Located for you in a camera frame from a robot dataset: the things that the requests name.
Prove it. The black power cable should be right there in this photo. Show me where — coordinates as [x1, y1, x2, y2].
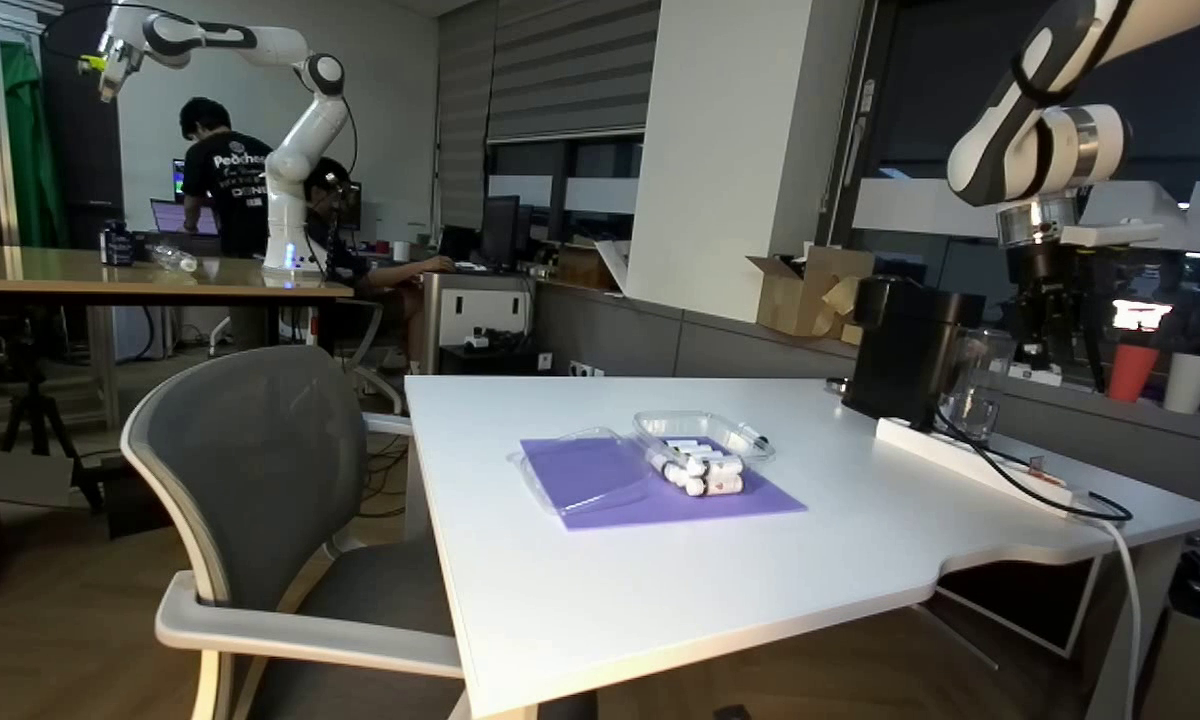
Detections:
[936, 391, 1140, 523]

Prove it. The green curtain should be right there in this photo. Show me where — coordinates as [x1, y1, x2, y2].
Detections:
[0, 35, 70, 251]

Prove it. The seated person dark hair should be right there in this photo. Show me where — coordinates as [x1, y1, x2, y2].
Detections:
[300, 151, 460, 391]

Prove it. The small black tripod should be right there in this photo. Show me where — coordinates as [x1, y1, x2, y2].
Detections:
[0, 347, 105, 517]

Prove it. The clear plastic bottle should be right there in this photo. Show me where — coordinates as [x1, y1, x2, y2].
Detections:
[147, 239, 210, 282]

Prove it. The gray office partition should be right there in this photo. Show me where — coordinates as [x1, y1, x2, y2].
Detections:
[533, 276, 860, 383]

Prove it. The white power cable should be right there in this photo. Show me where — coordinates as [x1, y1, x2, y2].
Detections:
[1089, 514, 1147, 720]

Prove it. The purple mat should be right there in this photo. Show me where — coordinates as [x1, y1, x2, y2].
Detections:
[518, 431, 814, 538]

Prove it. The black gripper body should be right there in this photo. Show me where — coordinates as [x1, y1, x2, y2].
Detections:
[996, 198, 1102, 340]

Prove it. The open cardboard box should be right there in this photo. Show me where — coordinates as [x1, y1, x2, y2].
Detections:
[749, 243, 881, 343]

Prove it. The black box appliance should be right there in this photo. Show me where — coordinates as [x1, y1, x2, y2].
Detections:
[846, 276, 989, 431]

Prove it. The wooden table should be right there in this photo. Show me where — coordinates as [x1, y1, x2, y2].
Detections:
[0, 239, 359, 303]

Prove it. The white drawer cabinet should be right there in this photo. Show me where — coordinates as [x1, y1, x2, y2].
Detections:
[421, 268, 540, 359]

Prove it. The gray mesh office chair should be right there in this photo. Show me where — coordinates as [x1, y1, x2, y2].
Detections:
[118, 340, 472, 720]

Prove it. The open laptop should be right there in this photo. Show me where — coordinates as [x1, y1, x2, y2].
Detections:
[147, 198, 224, 243]

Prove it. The gray window blind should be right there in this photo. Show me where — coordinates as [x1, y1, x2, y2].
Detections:
[431, 0, 666, 231]

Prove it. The white power strip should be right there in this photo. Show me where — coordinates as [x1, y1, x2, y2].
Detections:
[878, 413, 1082, 514]

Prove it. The standing person black shirt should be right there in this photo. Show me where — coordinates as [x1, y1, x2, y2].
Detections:
[171, 91, 279, 261]

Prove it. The red cup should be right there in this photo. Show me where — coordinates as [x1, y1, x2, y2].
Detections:
[1109, 340, 1165, 410]

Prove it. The clear glass jar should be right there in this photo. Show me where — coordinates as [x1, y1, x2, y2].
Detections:
[948, 326, 1019, 431]

